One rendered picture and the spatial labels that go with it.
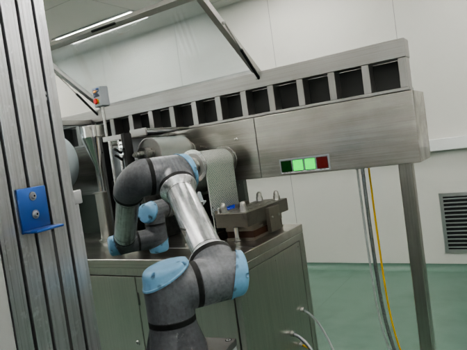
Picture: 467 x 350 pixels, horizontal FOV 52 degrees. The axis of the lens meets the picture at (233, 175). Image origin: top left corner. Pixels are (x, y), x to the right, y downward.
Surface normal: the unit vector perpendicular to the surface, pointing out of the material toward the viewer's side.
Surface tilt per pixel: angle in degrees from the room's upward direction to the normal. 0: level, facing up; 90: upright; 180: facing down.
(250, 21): 90
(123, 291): 90
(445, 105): 90
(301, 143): 90
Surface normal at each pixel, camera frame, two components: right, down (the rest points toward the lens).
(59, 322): 0.91, -0.11
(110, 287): -0.51, 0.11
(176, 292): 0.39, -0.01
